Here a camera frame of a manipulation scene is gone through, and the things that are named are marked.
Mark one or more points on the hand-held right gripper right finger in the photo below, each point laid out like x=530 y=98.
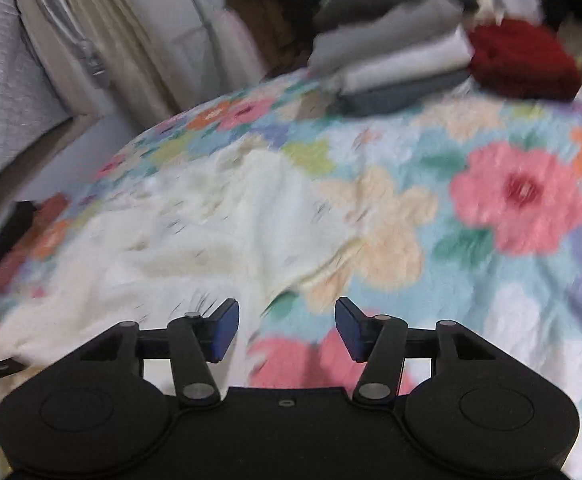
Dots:
x=347 y=329

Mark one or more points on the light grey folded garment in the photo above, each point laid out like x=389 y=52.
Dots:
x=396 y=35

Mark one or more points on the cream white garment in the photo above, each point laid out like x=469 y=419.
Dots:
x=196 y=240

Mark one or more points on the cream curtain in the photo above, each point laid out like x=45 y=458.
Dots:
x=101 y=35

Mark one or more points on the red garment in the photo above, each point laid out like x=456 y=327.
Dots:
x=523 y=60

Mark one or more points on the floral printed blanket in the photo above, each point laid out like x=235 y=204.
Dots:
x=471 y=270

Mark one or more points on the dark grey folded garment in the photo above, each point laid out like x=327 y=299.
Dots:
x=366 y=2

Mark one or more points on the slate grey folded garment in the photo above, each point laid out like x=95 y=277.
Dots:
x=396 y=95

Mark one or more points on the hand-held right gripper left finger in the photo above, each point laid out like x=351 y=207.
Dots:
x=227 y=329

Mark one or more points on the white quilted mattress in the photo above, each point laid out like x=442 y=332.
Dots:
x=6 y=70

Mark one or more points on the white folded garment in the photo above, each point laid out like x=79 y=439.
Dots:
x=411 y=62

